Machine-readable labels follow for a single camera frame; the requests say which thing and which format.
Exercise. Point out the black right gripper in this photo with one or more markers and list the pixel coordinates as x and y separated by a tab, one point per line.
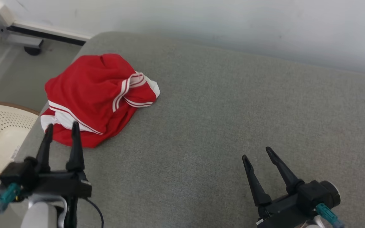
280	215

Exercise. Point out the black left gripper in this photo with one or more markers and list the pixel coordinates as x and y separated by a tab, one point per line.
62	183

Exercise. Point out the red jersey white sleeves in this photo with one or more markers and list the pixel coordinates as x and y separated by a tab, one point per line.
87	98

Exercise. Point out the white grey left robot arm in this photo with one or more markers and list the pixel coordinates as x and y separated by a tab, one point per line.
38	215

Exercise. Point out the cream perforated laundry basket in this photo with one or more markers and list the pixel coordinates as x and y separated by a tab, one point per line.
2	136

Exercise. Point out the black caster wheel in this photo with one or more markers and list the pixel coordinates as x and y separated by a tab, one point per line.
32	50

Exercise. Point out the black baseboard strip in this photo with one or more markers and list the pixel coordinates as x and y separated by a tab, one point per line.
59	37

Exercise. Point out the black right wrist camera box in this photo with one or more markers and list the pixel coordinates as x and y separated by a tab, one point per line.
310	196

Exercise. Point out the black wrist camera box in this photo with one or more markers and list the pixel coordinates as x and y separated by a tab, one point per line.
310	196
16	174

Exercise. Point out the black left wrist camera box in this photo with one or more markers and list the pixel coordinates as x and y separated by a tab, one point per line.
16	174

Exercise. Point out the grey metal desk frame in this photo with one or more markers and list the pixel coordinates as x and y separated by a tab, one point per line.
21	40

